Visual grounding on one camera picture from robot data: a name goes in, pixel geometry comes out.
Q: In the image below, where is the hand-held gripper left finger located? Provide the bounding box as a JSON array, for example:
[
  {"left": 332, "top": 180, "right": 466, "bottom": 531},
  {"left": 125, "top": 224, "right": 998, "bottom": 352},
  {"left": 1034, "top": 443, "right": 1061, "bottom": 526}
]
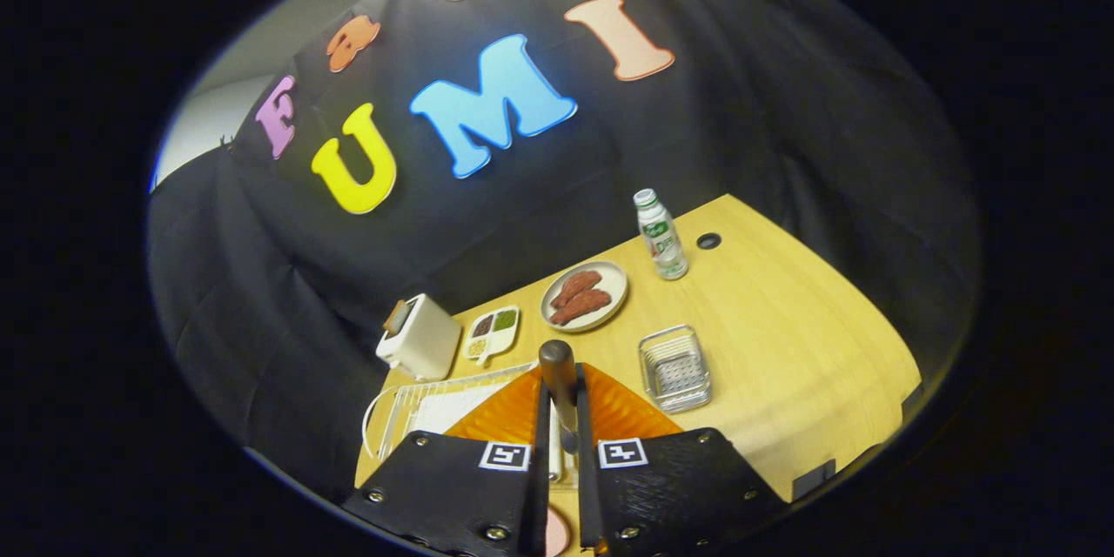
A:
[{"left": 341, "top": 363, "right": 551, "bottom": 557}]

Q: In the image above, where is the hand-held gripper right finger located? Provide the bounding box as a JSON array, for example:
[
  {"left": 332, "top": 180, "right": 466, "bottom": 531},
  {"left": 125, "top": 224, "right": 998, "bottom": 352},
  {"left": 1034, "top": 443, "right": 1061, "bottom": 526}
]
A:
[{"left": 574, "top": 363, "right": 789, "bottom": 557}]

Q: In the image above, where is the pink plate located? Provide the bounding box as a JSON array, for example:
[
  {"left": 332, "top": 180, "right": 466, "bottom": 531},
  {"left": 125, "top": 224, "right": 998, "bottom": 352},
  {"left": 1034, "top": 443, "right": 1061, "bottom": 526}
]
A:
[{"left": 544, "top": 505, "right": 572, "bottom": 557}]

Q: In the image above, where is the dark handled spoon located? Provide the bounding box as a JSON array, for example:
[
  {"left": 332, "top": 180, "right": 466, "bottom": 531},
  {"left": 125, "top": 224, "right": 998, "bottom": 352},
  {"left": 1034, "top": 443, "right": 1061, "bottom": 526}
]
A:
[{"left": 538, "top": 339, "right": 582, "bottom": 455}]

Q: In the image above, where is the metal wire basket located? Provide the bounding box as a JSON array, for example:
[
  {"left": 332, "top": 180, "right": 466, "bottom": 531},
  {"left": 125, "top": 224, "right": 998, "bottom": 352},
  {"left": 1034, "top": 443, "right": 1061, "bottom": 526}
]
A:
[{"left": 638, "top": 325, "right": 713, "bottom": 414}]

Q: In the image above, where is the white wire dish rack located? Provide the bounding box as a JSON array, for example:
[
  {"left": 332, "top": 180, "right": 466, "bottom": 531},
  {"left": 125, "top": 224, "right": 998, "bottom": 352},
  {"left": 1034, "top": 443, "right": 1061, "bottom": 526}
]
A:
[{"left": 362, "top": 361, "right": 580, "bottom": 488}]

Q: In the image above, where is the grey round sausage dish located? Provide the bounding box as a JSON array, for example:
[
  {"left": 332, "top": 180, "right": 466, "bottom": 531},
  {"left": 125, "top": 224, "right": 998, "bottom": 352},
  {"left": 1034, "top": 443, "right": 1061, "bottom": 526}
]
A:
[{"left": 540, "top": 260, "right": 629, "bottom": 333}]

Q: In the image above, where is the white drip tray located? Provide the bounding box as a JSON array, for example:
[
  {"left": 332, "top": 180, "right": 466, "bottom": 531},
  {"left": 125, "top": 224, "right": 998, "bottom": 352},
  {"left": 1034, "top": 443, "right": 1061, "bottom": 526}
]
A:
[{"left": 409, "top": 383, "right": 507, "bottom": 438}]

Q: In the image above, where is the white divided condiment tray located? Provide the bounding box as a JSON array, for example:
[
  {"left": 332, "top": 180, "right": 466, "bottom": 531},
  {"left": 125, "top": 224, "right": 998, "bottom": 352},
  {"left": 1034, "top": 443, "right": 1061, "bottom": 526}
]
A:
[{"left": 463, "top": 305, "right": 520, "bottom": 366}]

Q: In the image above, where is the brown sausage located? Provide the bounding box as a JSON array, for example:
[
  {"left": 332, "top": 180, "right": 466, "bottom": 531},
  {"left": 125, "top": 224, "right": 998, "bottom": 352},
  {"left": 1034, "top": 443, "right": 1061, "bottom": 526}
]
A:
[
  {"left": 550, "top": 289, "right": 613, "bottom": 326},
  {"left": 551, "top": 271, "right": 603, "bottom": 308}
]

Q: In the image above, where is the cream toaster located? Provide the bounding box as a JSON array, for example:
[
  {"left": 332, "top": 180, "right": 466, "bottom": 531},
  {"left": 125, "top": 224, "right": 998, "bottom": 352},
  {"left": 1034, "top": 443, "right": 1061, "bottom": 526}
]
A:
[{"left": 376, "top": 293, "right": 462, "bottom": 382}]

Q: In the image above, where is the white green drink bottle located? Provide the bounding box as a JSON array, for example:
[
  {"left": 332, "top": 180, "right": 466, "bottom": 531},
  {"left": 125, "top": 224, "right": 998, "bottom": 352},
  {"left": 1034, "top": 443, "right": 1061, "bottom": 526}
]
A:
[{"left": 633, "top": 188, "right": 689, "bottom": 281}]

